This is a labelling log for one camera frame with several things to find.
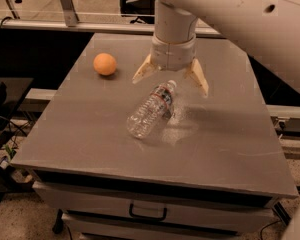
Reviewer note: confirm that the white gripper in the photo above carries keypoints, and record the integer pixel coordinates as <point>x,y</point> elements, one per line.
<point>172,55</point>

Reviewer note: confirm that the clear plastic water bottle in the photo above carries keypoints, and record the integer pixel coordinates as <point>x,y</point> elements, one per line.
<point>145,117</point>

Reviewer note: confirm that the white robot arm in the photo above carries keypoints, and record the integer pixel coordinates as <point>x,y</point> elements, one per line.
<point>268,30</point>

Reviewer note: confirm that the orange ball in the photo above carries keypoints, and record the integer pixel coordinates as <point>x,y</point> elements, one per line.
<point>104,64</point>

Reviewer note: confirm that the black office chair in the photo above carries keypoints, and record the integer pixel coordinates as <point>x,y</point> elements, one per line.
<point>142,11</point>

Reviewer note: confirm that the grey drawer cabinet table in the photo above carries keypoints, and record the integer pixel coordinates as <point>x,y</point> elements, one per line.
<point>214,162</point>

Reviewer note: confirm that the black side table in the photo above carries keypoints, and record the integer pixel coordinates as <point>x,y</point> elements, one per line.
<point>12,93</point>

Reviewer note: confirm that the black drawer handle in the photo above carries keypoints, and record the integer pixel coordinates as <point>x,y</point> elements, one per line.
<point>147,213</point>

